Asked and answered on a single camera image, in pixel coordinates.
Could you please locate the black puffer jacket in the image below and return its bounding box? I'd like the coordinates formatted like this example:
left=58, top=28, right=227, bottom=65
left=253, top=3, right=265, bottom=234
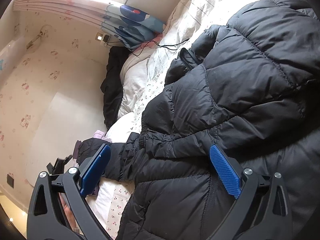
left=76, top=0, right=320, bottom=240

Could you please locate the blue printed pillow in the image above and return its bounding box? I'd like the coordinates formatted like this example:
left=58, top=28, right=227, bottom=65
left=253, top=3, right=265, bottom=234
left=101, top=2, right=165, bottom=50

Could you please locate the white window ledge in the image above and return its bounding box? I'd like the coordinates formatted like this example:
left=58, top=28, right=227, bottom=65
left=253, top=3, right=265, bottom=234
left=12, top=0, right=140, bottom=24

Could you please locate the light purple cloth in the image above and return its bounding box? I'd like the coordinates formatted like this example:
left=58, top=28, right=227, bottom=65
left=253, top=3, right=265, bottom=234
left=74, top=129, right=112, bottom=155

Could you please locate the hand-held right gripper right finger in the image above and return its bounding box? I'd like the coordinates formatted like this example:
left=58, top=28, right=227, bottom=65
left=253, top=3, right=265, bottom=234
left=207, top=144, right=293, bottom=240

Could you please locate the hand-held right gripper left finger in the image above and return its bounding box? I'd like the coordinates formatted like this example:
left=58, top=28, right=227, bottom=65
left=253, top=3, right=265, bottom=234
left=25, top=144, right=112, bottom=240

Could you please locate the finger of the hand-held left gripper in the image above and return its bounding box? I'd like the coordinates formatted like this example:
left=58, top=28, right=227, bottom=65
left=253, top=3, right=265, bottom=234
left=47, top=156, right=73, bottom=177

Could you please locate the wall-mounted fixture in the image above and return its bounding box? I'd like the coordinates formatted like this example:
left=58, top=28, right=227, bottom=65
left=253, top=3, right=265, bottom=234
left=26, top=25, right=50, bottom=50

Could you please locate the black cable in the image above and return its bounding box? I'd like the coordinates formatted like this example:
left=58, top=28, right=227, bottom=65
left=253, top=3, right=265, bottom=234
left=130, top=36, right=190, bottom=57

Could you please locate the white quilt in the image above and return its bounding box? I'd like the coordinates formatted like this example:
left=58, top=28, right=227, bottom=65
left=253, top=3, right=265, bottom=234
left=105, top=0, right=278, bottom=140

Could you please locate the dark cloth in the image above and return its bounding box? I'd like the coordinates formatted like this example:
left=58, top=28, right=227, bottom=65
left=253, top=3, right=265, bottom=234
left=100, top=46, right=130, bottom=130

